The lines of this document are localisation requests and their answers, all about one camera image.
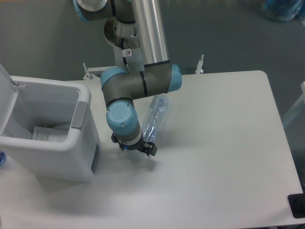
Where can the white metal base frame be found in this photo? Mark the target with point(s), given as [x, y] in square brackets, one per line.
[95, 72]

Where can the blue plastic bag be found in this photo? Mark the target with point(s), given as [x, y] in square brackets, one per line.
[281, 10]

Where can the white frame at right edge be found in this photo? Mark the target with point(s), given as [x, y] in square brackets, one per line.
[297, 107]

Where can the crushed clear plastic bottle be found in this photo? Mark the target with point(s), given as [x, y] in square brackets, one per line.
[154, 117]

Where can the white plastic packaging bag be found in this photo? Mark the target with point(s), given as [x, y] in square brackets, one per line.
[49, 134]

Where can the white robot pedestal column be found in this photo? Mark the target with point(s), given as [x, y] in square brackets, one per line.
[129, 59]

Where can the blue bottle cap at left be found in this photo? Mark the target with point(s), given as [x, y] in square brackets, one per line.
[2, 158]

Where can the black device at table edge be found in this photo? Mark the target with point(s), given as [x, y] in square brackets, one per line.
[297, 205]

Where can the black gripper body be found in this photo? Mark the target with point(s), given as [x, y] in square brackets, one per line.
[137, 146]

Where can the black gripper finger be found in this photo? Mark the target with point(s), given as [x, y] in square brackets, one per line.
[115, 139]
[149, 148]

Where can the white open trash can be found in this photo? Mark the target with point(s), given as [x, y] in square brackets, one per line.
[47, 126]

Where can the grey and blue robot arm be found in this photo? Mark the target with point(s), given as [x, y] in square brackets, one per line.
[135, 30]

